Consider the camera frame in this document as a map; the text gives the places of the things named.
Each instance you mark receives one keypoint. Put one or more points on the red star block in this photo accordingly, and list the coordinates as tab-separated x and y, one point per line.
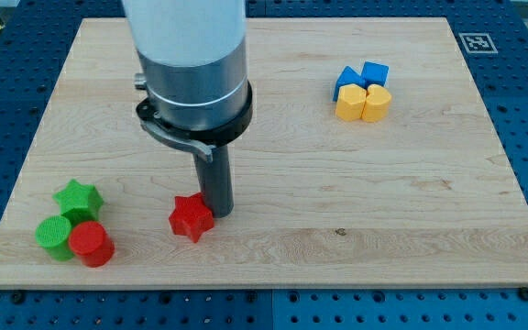
191	217

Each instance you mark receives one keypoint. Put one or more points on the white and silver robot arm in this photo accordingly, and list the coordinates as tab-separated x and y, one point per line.
194	70

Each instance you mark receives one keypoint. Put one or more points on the green star block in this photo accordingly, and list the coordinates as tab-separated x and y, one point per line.
79	202

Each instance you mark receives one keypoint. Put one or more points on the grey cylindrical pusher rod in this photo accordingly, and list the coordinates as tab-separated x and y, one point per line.
215	182

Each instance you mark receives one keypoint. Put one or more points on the light wooden board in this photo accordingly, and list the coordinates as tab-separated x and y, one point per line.
423	199

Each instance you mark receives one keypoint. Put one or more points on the yellow hexagon block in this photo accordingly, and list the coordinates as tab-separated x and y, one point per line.
350	102

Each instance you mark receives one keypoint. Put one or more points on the blue triangular block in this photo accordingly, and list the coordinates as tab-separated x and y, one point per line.
347	76

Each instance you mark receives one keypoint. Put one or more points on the yellow heart block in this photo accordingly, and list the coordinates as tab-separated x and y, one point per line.
377	103

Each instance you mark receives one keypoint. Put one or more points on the blue cube block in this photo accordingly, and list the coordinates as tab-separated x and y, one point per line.
374	73

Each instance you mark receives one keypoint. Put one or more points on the red cylinder block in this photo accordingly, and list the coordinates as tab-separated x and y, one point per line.
91	244

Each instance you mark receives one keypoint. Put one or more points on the green cylinder block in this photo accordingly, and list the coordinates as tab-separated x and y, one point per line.
52	235

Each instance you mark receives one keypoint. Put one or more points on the white fiducial marker tag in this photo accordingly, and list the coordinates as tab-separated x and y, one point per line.
477	43

